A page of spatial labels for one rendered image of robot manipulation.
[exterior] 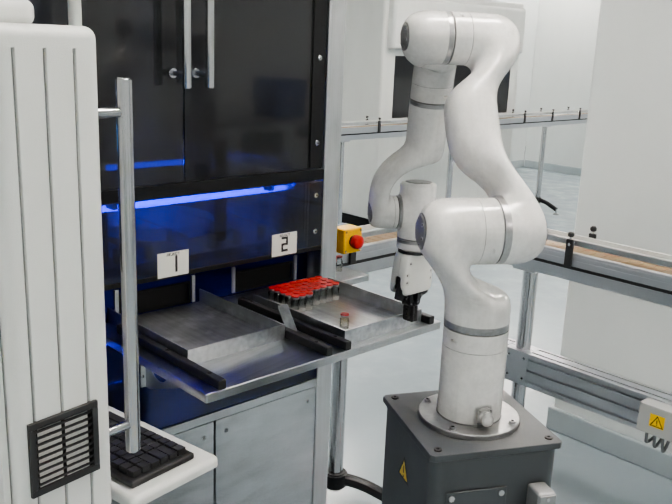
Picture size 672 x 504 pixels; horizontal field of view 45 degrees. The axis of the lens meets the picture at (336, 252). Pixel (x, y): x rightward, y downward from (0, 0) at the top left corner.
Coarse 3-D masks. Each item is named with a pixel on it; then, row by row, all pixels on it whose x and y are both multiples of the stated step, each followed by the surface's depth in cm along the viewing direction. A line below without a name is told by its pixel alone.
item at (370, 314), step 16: (352, 288) 216; (272, 304) 201; (320, 304) 210; (336, 304) 211; (352, 304) 211; (368, 304) 212; (384, 304) 208; (400, 304) 204; (304, 320) 192; (320, 320) 188; (336, 320) 199; (352, 320) 199; (368, 320) 200; (384, 320) 191; (400, 320) 195; (352, 336) 184; (368, 336) 188
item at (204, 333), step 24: (168, 312) 200; (192, 312) 200; (216, 312) 201; (240, 312) 196; (168, 336) 184; (192, 336) 184; (216, 336) 185; (240, 336) 176; (264, 336) 181; (192, 360) 169
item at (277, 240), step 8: (288, 232) 214; (296, 232) 216; (272, 240) 211; (280, 240) 213; (288, 240) 215; (296, 240) 217; (272, 248) 212; (280, 248) 214; (288, 248) 216; (296, 248) 218; (272, 256) 212
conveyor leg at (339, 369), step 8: (344, 360) 262; (336, 368) 263; (344, 368) 263; (336, 376) 263; (344, 376) 264; (336, 384) 264; (344, 384) 265; (336, 392) 265; (344, 392) 265; (336, 400) 265; (344, 400) 266; (336, 408) 266; (344, 408) 267; (336, 416) 267; (344, 416) 268; (336, 424) 267; (344, 424) 269; (336, 432) 268; (344, 432) 271; (336, 440) 269; (336, 448) 270; (336, 456) 270; (328, 464) 273; (336, 464) 271; (336, 472) 272
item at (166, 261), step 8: (160, 256) 189; (168, 256) 190; (184, 256) 193; (160, 264) 189; (168, 264) 191; (184, 264) 194; (160, 272) 190; (168, 272) 191; (176, 272) 193; (184, 272) 194
